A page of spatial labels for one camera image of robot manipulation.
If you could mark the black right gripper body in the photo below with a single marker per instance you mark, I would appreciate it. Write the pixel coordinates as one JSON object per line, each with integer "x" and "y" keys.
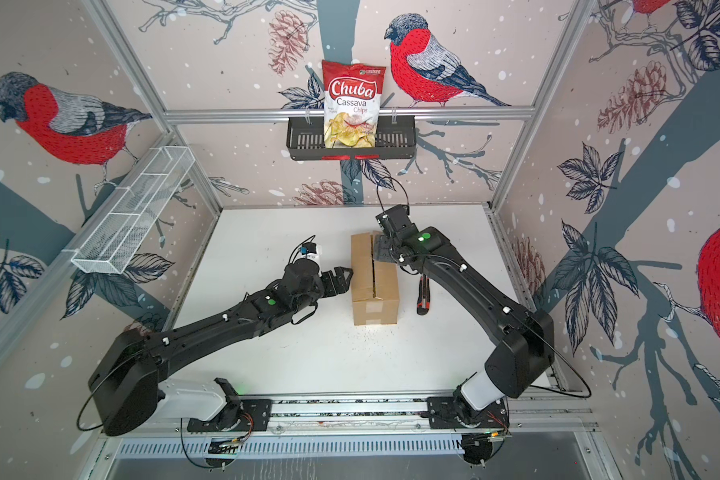
{"x": 394, "y": 253}

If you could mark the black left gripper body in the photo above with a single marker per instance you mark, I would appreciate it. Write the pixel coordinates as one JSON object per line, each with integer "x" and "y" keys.
{"x": 316, "y": 294}

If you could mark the brown cardboard express box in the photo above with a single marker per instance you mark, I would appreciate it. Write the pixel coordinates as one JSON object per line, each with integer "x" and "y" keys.
{"x": 374, "y": 284}

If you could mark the red black utility knife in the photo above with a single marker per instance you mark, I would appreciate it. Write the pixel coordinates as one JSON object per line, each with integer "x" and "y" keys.
{"x": 424, "y": 295}

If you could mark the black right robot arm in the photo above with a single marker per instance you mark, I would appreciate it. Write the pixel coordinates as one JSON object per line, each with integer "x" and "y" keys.
{"x": 523, "y": 340}

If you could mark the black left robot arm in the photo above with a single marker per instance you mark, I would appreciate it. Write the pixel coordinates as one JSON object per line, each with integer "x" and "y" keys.
{"x": 125, "y": 384}

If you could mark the Chuba cassava chips bag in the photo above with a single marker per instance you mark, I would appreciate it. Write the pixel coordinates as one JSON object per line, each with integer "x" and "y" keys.
{"x": 352, "y": 102}

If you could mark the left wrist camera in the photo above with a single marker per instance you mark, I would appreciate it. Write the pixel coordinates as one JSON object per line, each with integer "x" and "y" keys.
{"x": 309, "y": 250}

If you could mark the black wire wall basket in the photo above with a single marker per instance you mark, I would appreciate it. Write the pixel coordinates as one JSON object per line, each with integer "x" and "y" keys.
{"x": 390, "y": 138}

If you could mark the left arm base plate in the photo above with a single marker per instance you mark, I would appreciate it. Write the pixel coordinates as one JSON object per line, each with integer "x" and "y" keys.
{"x": 244, "y": 416}

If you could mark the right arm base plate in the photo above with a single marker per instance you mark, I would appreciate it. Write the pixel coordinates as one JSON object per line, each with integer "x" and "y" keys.
{"x": 452, "y": 413}

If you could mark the white wire mesh shelf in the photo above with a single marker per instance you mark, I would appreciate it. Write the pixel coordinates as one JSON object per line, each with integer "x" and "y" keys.
{"x": 138, "y": 203}

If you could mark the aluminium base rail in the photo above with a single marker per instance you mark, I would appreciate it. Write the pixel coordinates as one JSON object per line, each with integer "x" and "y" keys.
{"x": 537, "y": 411}

